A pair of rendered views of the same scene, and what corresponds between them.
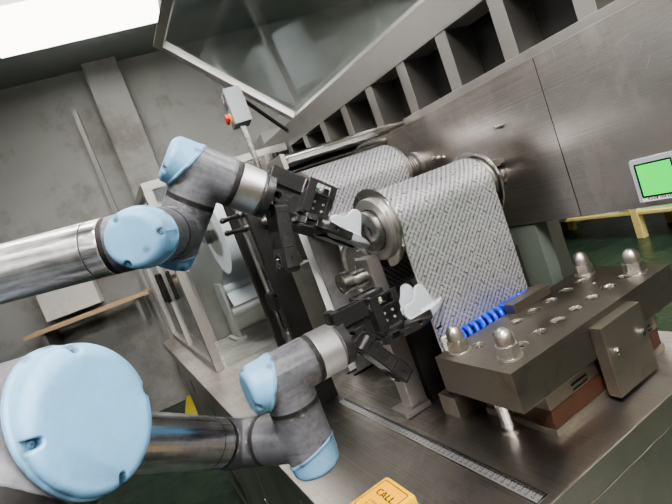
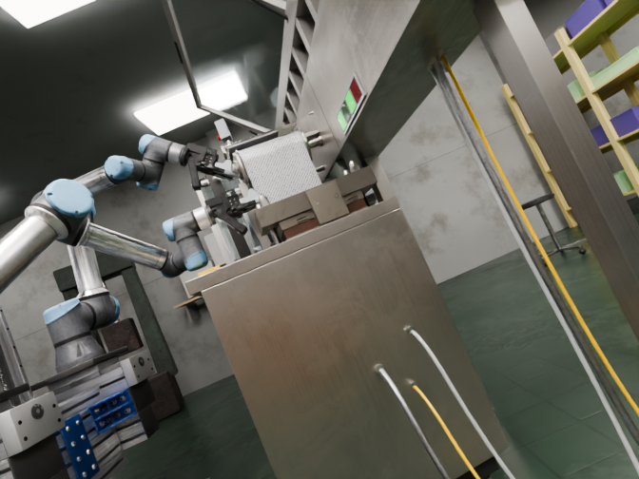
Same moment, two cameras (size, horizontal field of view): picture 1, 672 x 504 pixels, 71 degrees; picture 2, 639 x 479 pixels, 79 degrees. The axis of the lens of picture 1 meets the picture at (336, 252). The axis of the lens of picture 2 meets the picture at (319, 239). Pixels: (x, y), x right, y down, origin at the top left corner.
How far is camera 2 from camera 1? 0.95 m
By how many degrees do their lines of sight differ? 18
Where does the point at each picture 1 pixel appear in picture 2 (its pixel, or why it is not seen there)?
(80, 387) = (67, 187)
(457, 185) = (280, 143)
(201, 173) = (152, 147)
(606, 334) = (310, 194)
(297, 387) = (183, 228)
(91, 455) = (67, 202)
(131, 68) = (235, 131)
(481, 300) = not seen: hidden behind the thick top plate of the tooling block
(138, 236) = (114, 164)
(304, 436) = (185, 248)
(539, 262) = not seen: hidden behind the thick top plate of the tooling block
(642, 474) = (314, 252)
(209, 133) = not seen: hidden behind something
